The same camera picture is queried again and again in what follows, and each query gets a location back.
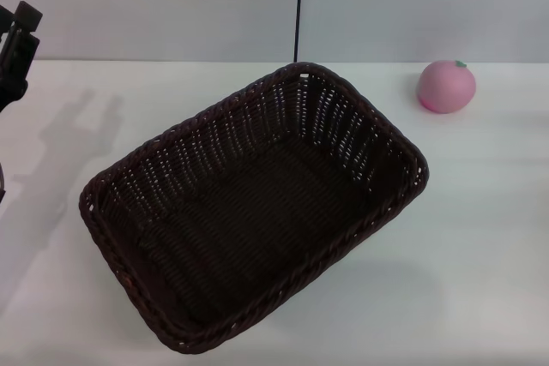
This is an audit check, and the dark brown wicker basket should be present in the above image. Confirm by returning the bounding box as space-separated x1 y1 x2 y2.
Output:
78 61 430 355

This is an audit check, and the pink peach toy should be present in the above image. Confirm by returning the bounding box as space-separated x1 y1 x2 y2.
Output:
418 59 478 115

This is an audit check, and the black vertical cable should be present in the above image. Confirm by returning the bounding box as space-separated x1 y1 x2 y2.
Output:
293 0 306 63

